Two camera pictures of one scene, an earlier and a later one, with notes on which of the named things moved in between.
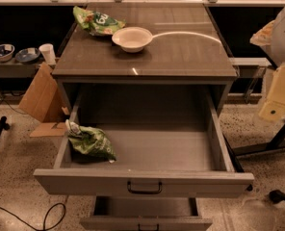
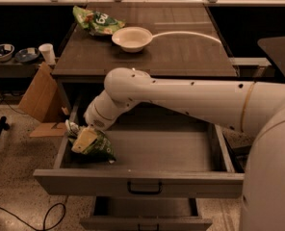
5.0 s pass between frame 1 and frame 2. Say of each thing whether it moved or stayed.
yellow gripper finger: moved
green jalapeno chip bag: stayed
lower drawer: stayed
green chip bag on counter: stayed
